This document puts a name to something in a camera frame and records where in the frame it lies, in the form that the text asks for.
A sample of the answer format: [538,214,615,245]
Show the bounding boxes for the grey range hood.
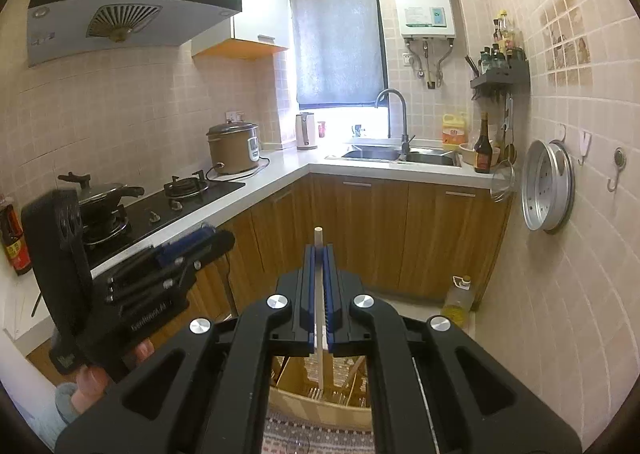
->
[27,0,244,68]

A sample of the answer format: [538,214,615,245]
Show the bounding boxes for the grey window blind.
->
[288,0,390,110]

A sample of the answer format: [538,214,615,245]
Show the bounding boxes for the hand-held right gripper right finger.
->
[322,244,583,454]

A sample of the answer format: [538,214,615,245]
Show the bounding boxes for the hanging metal utensils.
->
[501,92,519,160]

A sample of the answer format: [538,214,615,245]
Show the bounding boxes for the water heater hoses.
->
[407,37,455,90]

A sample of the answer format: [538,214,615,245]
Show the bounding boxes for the dark wall spice rack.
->
[469,58,531,100]

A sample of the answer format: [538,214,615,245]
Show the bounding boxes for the black power cord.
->
[204,156,271,182]

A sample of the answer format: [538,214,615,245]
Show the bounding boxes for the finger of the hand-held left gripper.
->
[149,227,219,268]
[106,232,236,308]

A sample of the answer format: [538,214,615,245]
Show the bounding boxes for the person's left hand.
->
[74,339,156,411]

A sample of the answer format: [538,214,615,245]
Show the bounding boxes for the yellow oil jug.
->
[441,112,471,153]

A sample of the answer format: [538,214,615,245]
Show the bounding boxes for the dark soy sauce bottle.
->
[473,111,494,174]

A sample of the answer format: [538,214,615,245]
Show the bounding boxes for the white electric kettle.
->
[294,111,320,151]

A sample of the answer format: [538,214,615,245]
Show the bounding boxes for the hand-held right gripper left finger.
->
[55,243,321,454]

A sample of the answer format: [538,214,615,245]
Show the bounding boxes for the red label sauce bottle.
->
[0,193,32,277]

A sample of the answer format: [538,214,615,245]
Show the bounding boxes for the metal suction hook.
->
[607,147,628,193]

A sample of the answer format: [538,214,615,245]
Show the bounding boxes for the person's left forearm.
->
[29,381,82,451]

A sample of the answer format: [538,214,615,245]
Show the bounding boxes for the row of condiment bottles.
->
[478,9,526,75]

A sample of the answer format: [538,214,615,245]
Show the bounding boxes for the metal strainer ladle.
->
[488,158,517,203]

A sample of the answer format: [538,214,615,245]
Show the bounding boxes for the clear oil bottle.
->
[442,275,474,330]

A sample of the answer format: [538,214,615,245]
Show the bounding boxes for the round metal steamer tray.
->
[520,138,575,234]

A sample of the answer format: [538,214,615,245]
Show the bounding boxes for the beige plastic utensil basket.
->
[268,354,374,433]

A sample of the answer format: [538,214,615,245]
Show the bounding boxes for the brown rice cooker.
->
[206,120,261,176]

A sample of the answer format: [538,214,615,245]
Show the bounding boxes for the black gas stove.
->
[75,176,247,268]

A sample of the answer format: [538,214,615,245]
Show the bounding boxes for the beige bowl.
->
[458,141,501,168]

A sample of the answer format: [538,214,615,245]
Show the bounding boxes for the stainless steel sink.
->
[324,143,464,169]

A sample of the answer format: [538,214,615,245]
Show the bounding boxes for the black wok with lid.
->
[57,172,146,223]

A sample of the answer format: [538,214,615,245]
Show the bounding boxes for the metal kitchen faucet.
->
[374,88,416,161]

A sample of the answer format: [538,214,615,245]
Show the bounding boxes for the pale wooden chopstick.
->
[313,227,329,387]

